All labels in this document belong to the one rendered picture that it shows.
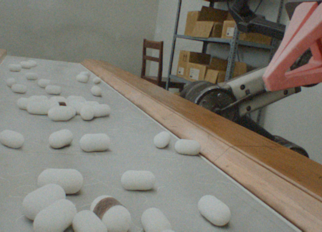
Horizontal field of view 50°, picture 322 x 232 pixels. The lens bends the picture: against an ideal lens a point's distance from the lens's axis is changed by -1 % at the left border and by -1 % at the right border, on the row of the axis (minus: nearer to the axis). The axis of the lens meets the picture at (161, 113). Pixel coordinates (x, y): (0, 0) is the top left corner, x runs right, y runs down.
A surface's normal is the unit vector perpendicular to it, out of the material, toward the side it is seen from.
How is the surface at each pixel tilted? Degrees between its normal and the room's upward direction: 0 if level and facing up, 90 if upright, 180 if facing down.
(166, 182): 0
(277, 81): 98
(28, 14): 90
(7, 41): 91
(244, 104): 90
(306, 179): 0
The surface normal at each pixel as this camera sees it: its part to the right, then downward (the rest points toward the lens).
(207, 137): -0.55, -0.73
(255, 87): 0.25, 0.22
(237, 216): 0.15, -0.97
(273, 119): -0.90, -0.04
